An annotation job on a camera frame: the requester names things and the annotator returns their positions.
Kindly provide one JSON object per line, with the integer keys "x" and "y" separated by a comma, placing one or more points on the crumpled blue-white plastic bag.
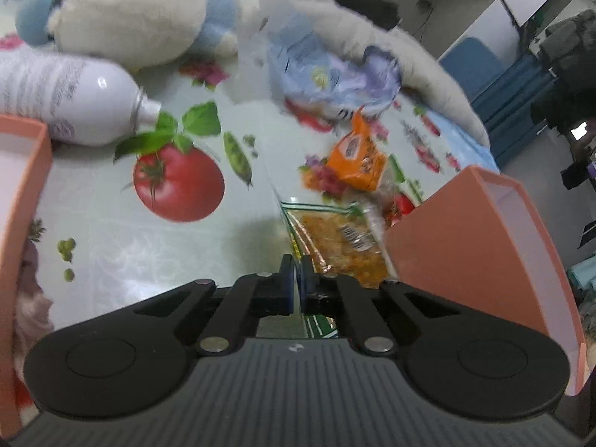
{"x": 326, "y": 74}

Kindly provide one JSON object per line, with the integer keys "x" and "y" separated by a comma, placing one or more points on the white and blue plush toy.
{"x": 135, "y": 14}

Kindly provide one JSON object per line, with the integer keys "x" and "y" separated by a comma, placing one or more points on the clear green-striped snack packet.
{"x": 335, "y": 242}

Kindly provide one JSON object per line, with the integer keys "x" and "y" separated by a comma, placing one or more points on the blue chair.
{"x": 470, "y": 67}

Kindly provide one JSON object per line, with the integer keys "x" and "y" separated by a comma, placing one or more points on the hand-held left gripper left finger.
{"x": 287, "y": 288}

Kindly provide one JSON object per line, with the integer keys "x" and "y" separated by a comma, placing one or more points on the pink cardboard box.
{"x": 447, "y": 251}

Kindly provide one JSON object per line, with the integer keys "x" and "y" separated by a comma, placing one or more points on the light blue bedsheet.
{"x": 468, "y": 144}

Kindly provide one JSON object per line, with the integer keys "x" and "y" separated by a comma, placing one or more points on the orange snack packet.
{"x": 358, "y": 158}

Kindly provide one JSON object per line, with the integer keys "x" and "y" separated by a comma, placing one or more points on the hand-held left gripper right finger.
{"x": 306, "y": 288}

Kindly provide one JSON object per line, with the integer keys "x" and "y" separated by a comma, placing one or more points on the white plastic bottle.
{"x": 60, "y": 98}

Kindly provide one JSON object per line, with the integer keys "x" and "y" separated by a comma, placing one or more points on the dark hanging clothes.
{"x": 565, "y": 56}

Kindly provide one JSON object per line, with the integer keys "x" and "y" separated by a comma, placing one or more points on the printed fruit mat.
{"x": 139, "y": 242}

